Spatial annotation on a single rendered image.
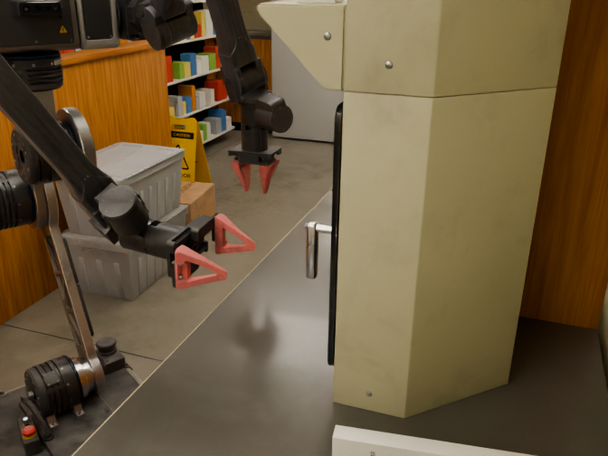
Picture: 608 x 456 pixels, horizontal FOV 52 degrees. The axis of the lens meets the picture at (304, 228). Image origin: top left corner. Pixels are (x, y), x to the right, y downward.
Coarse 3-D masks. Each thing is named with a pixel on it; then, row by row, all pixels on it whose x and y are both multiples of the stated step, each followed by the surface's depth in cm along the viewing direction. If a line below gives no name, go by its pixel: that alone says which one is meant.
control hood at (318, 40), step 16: (288, 0) 85; (272, 16) 76; (288, 16) 75; (304, 16) 75; (320, 16) 74; (336, 16) 73; (288, 32) 76; (304, 32) 75; (320, 32) 75; (336, 32) 74; (304, 48) 76; (320, 48) 75; (336, 48) 75; (304, 64) 77; (320, 64) 76; (336, 64) 75; (320, 80) 77; (336, 80) 76
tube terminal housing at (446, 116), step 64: (384, 0) 71; (448, 0) 69; (512, 0) 73; (384, 64) 73; (448, 64) 72; (512, 64) 76; (384, 128) 76; (448, 128) 76; (512, 128) 80; (384, 192) 79; (448, 192) 79; (512, 192) 84; (384, 256) 83; (448, 256) 83; (512, 256) 89; (384, 320) 86; (448, 320) 88; (512, 320) 94; (384, 384) 90; (448, 384) 93
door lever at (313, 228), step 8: (312, 224) 90; (320, 224) 90; (312, 232) 90; (320, 232) 90; (328, 232) 89; (312, 240) 90; (312, 248) 91; (312, 256) 91; (312, 264) 92; (312, 272) 92
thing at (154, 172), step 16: (128, 144) 342; (112, 160) 313; (128, 160) 313; (144, 160) 313; (160, 160) 312; (176, 160) 328; (112, 176) 288; (128, 176) 287; (144, 176) 301; (160, 176) 318; (176, 176) 334; (64, 192) 298; (144, 192) 306; (160, 192) 321; (176, 192) 338; (64, 208) 303; (80, 208) 300; (160, 208) 325; (80, 224) 305
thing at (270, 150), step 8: (248, 128) 131; (256, 128) 130; (264, 128) 131; (248, 136) 131; (256, 136) 130; (264, 136) 132; (240, 144) 138; (248, 144) 131; (256, 144) 131; (264, 144) 132; (232, 152) 133; (240, 152) 132; (248, 152) 132; (256, 152) 131; (264, 152) 131; (272, 152) 131; (280, 152) 135
